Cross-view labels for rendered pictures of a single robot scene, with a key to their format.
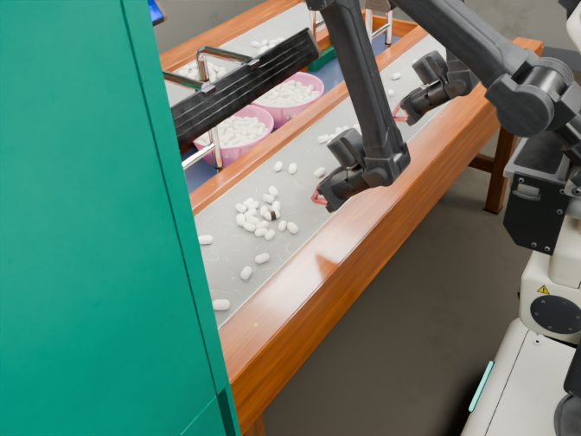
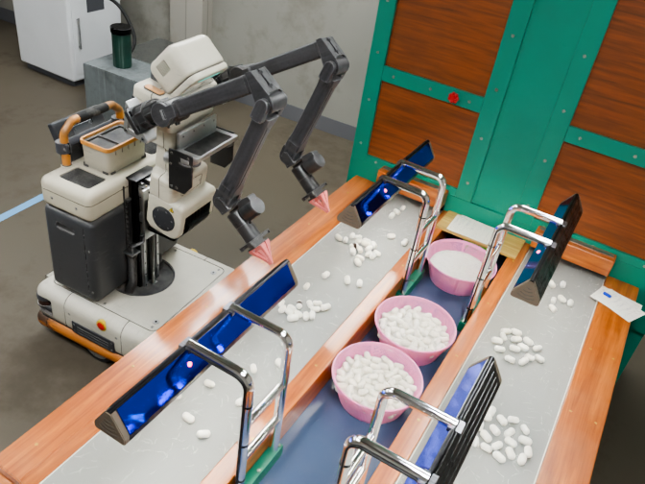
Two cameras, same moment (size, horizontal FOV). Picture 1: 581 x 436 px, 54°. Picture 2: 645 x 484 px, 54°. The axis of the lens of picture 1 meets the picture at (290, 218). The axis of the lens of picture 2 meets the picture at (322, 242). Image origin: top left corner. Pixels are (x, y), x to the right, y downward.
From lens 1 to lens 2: 3.05 m
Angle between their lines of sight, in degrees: 105
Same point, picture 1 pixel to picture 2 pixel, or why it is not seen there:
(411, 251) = not seen: outside the picture
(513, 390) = (187, 298)
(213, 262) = (380, 228)
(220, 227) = (386, 246)
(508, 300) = not seen: hidden behind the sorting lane
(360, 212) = (296, 236)
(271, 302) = (343, 199)
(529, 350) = (164, 317)
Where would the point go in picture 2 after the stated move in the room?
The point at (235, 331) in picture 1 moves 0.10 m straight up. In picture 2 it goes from (356, 191) to (360, 170)
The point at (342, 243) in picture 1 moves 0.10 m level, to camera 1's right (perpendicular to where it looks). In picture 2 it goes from (307, 220) to (281, 220)
